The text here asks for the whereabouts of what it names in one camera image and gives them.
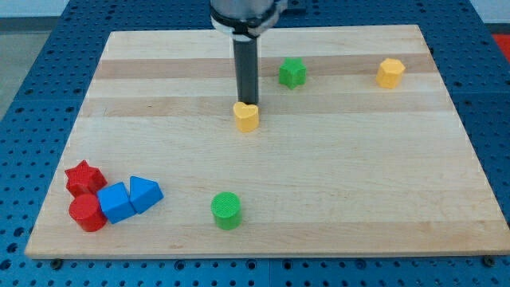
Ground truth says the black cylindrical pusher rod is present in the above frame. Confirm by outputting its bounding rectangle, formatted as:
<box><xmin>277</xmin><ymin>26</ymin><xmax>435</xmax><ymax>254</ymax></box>
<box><xmin>233</xmin><ymin>39</ymin><xmax>259</xmax><ymax>104</ymax></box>

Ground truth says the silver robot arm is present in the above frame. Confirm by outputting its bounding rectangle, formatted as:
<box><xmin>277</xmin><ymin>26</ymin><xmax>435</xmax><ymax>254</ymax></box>
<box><xmin>210</xmin><ymin>0</ymin><xmax>288</xmax><ymax>104</ymax></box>

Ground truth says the yellow heart block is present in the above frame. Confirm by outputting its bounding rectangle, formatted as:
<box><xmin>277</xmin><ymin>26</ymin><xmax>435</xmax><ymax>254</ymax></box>
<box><xmin>233</xmin><ymin>102</ymin><xmax>260</xmax><ymax>132</ymax></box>

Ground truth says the green star block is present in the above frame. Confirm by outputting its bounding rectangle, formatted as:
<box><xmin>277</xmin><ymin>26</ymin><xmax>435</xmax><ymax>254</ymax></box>
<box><xmin>278</xmin><ymin>57</ymin><xmax>307</xmax><ymax>89</ymax></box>

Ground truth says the yellow hexagon block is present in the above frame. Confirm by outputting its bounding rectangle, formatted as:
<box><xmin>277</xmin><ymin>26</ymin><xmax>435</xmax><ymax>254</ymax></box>
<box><xmin>375</xmin><ymin>58</ymin><xmax>406</xmax><ymax>88</ymax></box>

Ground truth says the light wooden board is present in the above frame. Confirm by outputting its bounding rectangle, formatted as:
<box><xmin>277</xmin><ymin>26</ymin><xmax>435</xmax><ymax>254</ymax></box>
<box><xmin>25</xmin><ymin>25</ymin><xmax>509</xmax><ymax>259</ymax></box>

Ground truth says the green cylinder block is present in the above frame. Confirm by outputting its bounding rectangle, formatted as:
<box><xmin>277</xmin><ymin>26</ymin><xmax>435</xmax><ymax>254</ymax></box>
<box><xmin>210</xmin><ymin>191</ymin><xmax>242</xmax><ymax>230</ymax></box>

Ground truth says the blue triangle block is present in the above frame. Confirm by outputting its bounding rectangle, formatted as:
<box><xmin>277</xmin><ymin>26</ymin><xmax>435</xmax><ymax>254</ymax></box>
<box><xmin>130</xmin><ymin>175</ymin><xmax>164</xmax><ymax>214</ymax></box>

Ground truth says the blue cube block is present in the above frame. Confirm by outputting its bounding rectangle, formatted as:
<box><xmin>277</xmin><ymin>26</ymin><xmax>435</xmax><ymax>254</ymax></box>
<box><xmin>96</xmin><ymin>182</ymin><xmax>135</xmax><ymax>224</ymax></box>

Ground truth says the red star block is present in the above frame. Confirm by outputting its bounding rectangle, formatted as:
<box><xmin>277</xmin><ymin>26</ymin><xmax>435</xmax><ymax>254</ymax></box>
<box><xmin>65</xmin><ymin>160</ymin><xmax>108</xmax><ymax>197</ymax></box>

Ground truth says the blue perforated table plate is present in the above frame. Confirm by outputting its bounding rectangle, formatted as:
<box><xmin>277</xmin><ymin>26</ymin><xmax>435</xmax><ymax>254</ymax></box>
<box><xmin>1</xmin><ymin>0</ymin><xmax>509</xmax><ymax>286</ymax></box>

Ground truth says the red cylinder block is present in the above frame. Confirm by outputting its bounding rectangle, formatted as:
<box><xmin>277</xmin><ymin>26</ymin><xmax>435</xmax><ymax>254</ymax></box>
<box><xmin>69</xmin><ymin>194</ymin><xmax>107</xmax><ymax>232</ymax></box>

